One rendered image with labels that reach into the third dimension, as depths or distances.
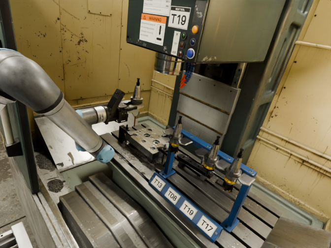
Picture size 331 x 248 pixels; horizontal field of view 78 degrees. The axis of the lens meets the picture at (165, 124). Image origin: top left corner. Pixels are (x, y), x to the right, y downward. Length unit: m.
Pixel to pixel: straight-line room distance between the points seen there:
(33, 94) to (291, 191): 1.80
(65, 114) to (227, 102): 1.05
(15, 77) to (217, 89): 1.16
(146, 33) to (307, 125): 1.26
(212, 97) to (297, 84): 0.59
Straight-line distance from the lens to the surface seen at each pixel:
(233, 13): 0.92
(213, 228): 1.04
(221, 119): 1.50
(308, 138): 1.75
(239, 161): 0.88
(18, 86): 0.65
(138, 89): 1.04
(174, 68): 1.08
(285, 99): 1.73
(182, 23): 0.83
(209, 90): 1.51
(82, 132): 0.77
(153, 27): 0.94
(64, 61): 1.95
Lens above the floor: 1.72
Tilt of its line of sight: 26 degrees down
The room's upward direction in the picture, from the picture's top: 10 degrees clockwise
